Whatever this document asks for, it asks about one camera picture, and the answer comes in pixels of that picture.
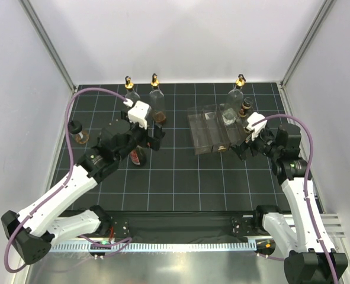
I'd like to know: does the black grid mat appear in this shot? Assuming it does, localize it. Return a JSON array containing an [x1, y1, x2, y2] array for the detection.
[[65, 82, 290, 211]]

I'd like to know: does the aluminium front rail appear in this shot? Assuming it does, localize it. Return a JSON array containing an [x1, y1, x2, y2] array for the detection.
[[20, 213, 346, 242]]

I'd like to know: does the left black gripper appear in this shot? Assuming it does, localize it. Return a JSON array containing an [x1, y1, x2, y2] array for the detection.
[[115, 109, 165, 162]]

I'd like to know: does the glass oil bottle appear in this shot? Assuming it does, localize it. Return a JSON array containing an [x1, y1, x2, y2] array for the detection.
[[149, 73, 166, 125], [125, 76, 140, 103], [222, 74, 246, 126]]

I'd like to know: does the left aluminium frame post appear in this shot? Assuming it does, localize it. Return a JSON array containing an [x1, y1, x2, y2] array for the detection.
[[18, 0, 76, 93]]

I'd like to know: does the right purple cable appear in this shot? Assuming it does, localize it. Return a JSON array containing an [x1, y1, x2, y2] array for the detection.
[[251, 114, 340, 284]]

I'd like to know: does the right aluminium frame post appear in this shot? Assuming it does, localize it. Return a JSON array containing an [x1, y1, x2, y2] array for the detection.
[[280, 0, 336, 89]]

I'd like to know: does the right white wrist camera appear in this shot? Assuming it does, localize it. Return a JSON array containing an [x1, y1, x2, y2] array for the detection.
[[244, 112, 266, 141]]

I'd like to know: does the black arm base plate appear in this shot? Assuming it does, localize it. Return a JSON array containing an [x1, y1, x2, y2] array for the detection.
[[75, 210, 288, 242]]

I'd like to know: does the aluminium frame post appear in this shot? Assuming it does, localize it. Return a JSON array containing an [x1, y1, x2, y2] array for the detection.
[[18, 0, 76, 93], [280, 0, 336, 89]]

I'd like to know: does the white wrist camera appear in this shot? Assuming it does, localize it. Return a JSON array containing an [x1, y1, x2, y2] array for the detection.
[[127, 101, 151, 130], [244, 112, 266, 141]]

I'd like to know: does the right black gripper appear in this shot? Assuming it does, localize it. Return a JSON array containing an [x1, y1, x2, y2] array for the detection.
[[230, 127, 282, 161]]

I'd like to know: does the dark sauce bottle red label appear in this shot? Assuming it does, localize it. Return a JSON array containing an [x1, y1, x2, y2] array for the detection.
[[129, 146, 147, 166]]

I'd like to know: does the round amber sauce bottle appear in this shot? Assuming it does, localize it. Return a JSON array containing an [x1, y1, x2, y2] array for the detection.
[[68, 120, 89, 144]]

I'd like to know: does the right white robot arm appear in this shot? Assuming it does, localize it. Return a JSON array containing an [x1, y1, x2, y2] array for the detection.
[[233, 122, 348, 283]]

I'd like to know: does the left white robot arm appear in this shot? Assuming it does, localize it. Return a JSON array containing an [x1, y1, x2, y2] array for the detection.
[[1, 120, 165, 265]]

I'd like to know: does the purple cable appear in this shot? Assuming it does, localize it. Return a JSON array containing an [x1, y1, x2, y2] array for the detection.
[[251, 114, 340, 284], [4, 87, 134, 273]]

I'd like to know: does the clear acrylic organizer tray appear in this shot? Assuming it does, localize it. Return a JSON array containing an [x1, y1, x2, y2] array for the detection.
[[187, 104, 254, 155]]

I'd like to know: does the white slotted cable duct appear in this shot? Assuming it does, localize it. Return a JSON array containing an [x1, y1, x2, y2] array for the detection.
[[50, 240, 257, 253]]

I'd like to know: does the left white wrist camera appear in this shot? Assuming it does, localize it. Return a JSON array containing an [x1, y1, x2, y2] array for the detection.
[[127, 101, 151, 130]]

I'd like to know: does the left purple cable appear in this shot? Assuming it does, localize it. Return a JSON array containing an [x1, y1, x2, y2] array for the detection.
[[4, 87, 134, 273]]

